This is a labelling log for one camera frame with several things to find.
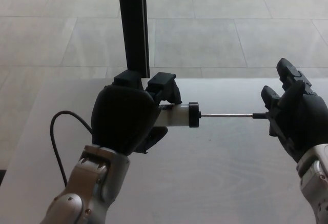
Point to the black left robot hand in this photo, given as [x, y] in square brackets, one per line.
[123, 116]

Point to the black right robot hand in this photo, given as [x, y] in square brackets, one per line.
[305, 116]

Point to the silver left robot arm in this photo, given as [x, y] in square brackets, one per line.
[89, 183]

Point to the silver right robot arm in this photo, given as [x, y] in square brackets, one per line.
[316, 178]

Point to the black vertical post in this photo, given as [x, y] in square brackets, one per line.
[133, 29]

